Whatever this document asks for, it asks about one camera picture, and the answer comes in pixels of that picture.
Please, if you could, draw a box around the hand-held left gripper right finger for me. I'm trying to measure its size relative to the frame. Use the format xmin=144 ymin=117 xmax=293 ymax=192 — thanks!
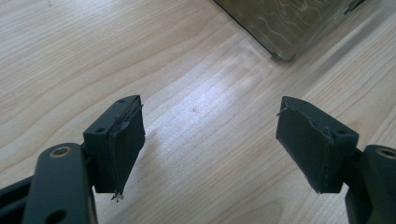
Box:
xmin=275 ymin=95 xmax=360 ymax=194

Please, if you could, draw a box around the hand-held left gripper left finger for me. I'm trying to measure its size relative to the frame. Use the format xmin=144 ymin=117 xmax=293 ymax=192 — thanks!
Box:
xmin=82 ymin=94 xmax=147 ymax=203

